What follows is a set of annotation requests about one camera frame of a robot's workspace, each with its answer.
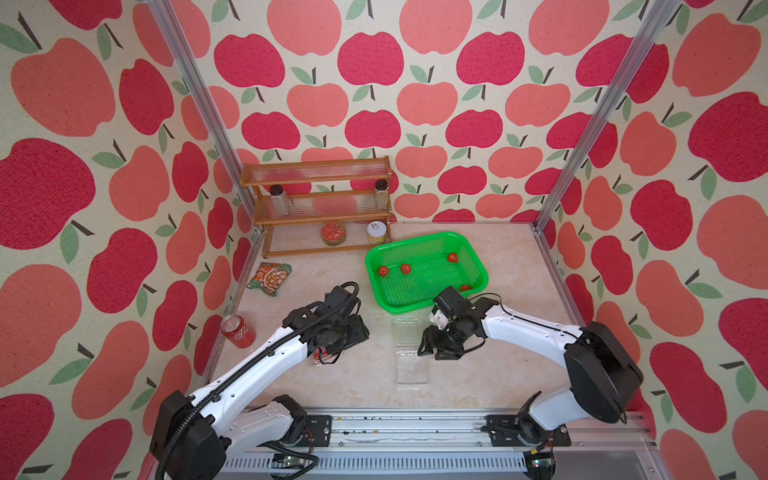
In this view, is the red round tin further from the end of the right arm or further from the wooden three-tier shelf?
the end of the right arm

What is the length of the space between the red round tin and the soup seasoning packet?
0.18 metres

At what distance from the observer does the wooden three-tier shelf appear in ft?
3.39

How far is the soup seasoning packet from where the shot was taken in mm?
1025

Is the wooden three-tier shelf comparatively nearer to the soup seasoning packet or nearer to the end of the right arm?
the soup seasoning packet

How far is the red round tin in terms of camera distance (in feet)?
3.82

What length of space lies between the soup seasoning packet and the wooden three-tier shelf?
53 mm

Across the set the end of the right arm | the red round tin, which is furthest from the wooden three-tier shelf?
the end of the right arm
